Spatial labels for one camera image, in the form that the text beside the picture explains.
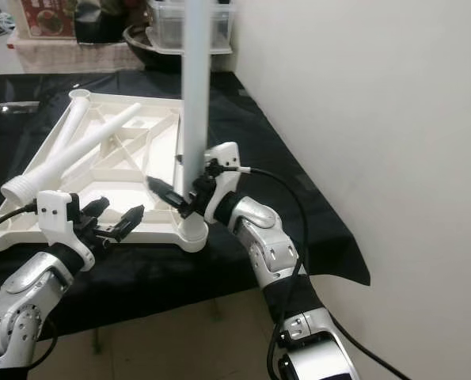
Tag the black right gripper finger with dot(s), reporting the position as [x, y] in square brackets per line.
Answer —
[170, 198]

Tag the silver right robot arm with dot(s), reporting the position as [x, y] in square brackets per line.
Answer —
[267, 237]

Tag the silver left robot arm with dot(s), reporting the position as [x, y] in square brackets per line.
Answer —
[21, 309]

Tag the white plastic table top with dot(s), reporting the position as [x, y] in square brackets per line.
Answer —
[116, 170]

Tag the black tablecloth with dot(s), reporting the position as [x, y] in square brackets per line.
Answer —
[188, 277]

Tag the black metal basin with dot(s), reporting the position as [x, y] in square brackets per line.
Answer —
[148, 57]

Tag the beige cloth-covered bench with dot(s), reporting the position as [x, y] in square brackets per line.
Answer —
[77, 57]

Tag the clear plastic storage box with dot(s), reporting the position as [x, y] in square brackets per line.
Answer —
[162, 28]

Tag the glossy black bag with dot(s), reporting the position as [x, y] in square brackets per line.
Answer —
[100, 20]

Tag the red food-print box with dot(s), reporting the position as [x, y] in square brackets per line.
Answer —
[49, 20]

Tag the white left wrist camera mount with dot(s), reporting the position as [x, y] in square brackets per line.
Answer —
[57, 214]

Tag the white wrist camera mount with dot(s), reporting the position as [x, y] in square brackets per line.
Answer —
[227, 154]
[57, 214]

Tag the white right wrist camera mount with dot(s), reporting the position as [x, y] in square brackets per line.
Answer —
[227, 154]

